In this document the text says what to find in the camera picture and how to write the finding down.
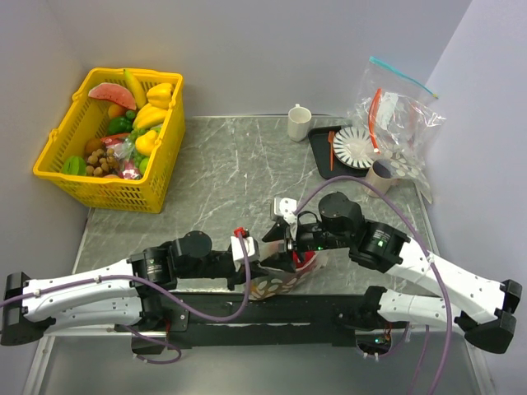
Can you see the black plastic tray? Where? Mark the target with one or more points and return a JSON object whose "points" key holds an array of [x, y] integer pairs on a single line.
{"points": [[318, 138]]}

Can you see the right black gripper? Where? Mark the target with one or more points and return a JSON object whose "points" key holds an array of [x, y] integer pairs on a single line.
{"points": [[281, 260]]}

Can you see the striped white plate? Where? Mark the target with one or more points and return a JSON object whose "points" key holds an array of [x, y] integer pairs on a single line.
{"points": [[353, 147]]}

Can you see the yellow toy bell pepper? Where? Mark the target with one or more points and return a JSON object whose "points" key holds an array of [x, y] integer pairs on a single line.
{"points": [[160, 95]]}

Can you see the green toy bell pepper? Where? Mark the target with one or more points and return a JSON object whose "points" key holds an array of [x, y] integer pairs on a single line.
{"points": [[120, 125]]}

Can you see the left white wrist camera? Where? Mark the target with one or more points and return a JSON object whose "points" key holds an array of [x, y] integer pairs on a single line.
{"points": [[244, 247]]}

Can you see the green toy grapes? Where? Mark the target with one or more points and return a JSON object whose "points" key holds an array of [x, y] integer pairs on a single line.
{"points": [[133, 154]]}

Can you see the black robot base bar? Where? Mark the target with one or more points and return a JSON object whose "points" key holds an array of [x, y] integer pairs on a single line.
{"points": [[279, 320]]}

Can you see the white ceramic mug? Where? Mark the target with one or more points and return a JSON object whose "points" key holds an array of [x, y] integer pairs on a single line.
{"points": [[298, 122]]}

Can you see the beige paper cup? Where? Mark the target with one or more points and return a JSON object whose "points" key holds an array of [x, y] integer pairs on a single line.
{"points": [[380, 176]]}

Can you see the polka dot zip bag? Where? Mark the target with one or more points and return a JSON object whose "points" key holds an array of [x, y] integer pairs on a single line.
{"points": [[294, 279]]}

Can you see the clear zip bag blue seal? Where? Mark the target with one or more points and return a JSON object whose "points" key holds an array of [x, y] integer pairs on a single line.
{"points": [[395, 82]]}

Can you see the toy watermelon slice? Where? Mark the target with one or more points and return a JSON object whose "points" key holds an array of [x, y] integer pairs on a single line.
{"points": [[113, 93]]}

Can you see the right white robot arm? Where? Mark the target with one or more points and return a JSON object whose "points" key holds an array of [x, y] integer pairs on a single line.
{"points": [[480, 309]]}

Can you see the green toy apple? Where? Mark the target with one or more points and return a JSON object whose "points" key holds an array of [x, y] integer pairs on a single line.
{"points": [[143, 165]]}

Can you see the yellow toy lemon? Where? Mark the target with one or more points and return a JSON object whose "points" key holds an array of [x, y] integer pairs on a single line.
{"points": [[146, 143]]}

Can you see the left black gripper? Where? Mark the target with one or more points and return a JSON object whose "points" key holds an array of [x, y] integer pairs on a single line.
{"points": [[236, 277]]}

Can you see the red toy apple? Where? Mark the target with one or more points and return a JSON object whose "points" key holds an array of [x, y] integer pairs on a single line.
{"points": [[304, 262]]}

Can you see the yellow toy banana bunch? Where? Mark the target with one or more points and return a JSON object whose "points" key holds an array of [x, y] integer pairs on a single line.
{"points": [[149, 116]]}

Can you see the brown toy longan bunch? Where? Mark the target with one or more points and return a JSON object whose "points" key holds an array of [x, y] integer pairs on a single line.
{"points": [[101, 161]]}

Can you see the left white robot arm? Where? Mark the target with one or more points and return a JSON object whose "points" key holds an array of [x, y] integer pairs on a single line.
{"points": [[128, 292]]}

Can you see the orange toy peach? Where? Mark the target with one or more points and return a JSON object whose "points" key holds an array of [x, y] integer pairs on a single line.
{"points": [[115, 111]]}

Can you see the clear zip bag orange seal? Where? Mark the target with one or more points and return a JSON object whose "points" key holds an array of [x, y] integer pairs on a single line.
{"points": [[408, 162]]}

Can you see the yellow plastic basket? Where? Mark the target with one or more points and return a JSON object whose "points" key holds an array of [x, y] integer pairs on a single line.
{"points": [[87, 118]]}

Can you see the green toy starfruit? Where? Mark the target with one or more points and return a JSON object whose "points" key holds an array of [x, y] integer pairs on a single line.
{"points": [[74, 165]]}

